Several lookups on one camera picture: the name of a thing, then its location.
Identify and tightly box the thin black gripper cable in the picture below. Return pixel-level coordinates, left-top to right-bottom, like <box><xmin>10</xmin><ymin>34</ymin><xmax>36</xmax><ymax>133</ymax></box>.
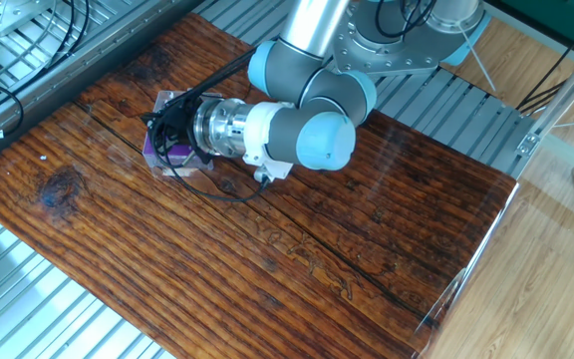
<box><xmin>164</xmin><ymin>47</ymin><xmax>258</xmax><ymax>169</ymax></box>

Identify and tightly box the aluminium edge rail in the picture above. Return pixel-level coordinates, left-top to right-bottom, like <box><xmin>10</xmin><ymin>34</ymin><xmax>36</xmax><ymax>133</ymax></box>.
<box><xmin>0</xmin><ymin>0</ymin><xmax>204</xmax><ymax>175</ymax></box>

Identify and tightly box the purple pipette tip box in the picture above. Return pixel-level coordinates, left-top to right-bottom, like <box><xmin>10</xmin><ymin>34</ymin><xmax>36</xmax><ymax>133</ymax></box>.
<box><xmin>142</xmin><ymin>91</ymin><xmax>216</xmax><ymax>179</ymax></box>

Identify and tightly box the aluminium frame post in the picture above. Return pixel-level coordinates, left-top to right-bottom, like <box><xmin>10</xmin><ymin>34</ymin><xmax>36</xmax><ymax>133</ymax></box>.
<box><xmin>514</xmin><ymin>34</ymin><xmax>574</xmax><ymax>159</ymax></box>

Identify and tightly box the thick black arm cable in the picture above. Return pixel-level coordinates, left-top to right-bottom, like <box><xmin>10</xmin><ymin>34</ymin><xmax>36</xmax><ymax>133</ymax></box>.
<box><xmin>146</xmin><ymin>47</ymin><xmax>272</xmax><ymax>203</ymax></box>

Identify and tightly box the black floor cable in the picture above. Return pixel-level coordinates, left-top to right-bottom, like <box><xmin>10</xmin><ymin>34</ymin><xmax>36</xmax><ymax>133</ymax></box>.
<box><xmin>514</xmin><ymin>9</ymin><xmax>574</xmax><ymax>114</ymax></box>

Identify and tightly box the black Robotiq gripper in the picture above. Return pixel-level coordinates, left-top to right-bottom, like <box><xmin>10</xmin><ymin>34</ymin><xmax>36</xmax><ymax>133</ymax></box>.
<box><xmin>140</xmin><ymin>97</ymin><xmax>199</xmax><ymax>152</ymax></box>

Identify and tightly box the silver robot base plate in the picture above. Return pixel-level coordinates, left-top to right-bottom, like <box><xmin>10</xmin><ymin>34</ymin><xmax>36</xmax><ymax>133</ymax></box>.
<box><xmin>331</xmin><ymin>0</ymin><xmax>467</xmax><ymax>80</ymax></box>

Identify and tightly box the wood grain table board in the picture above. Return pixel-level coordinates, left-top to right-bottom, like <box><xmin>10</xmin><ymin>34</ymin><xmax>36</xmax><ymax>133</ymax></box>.
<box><xmin>0</xmin><ymin>12</ymin><xmax>518</xmax><ymax>359</ymax></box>

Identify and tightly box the silver perforated metal plate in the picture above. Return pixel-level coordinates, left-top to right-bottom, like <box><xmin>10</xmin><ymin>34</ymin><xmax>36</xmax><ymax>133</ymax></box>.
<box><xmin>0</xmin><ymin>0</ymin><xmax>58</xmax><ymax>39</ymax></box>

